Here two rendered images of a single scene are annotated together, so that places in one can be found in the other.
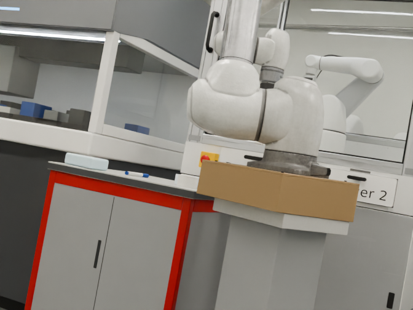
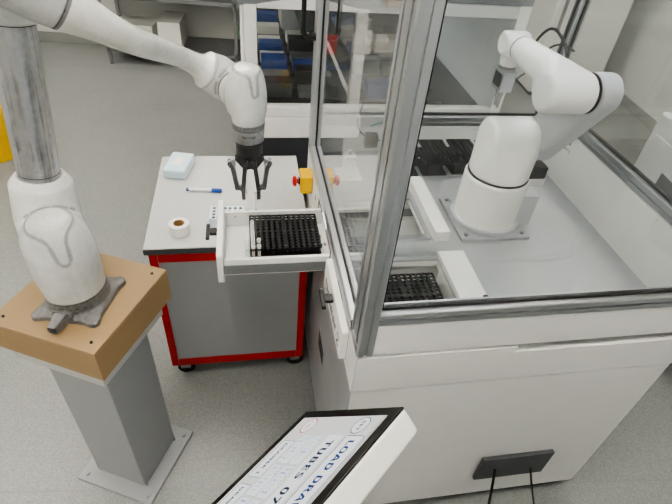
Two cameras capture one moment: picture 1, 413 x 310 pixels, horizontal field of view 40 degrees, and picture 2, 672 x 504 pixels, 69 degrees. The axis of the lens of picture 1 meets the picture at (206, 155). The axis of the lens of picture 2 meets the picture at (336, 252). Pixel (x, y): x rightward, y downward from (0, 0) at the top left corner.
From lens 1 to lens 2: 2.38 m
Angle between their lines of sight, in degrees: 63
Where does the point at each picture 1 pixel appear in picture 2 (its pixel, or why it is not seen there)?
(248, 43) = (17, 160)
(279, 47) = (230, 99)
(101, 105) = not seen: hidden behind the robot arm
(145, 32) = not seen: outside the picture
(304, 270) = (89, 387)
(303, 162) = (49, 307)
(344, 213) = (85, 370)
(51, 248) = not seen: hidden behind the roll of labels
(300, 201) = (21, 346)
